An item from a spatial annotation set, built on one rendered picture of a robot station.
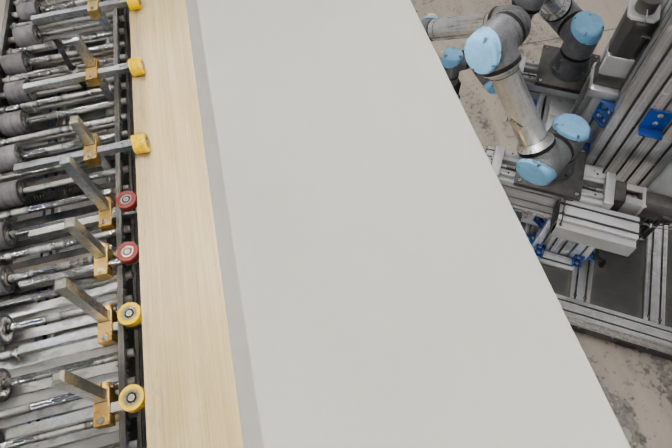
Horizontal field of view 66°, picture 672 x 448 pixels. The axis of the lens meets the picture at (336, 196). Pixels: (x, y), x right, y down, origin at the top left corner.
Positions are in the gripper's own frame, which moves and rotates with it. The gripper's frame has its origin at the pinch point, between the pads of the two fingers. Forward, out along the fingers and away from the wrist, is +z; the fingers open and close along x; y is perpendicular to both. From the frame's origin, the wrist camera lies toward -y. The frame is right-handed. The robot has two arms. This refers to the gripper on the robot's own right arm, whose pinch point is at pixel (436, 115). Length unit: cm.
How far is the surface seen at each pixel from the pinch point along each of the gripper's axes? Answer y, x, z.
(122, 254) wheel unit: -133, -37, -8
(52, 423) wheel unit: -159, -88, -2
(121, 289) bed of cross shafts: -137, -47, -1
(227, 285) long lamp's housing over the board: -72, -125, -152
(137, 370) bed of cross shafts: -137, -74, 12
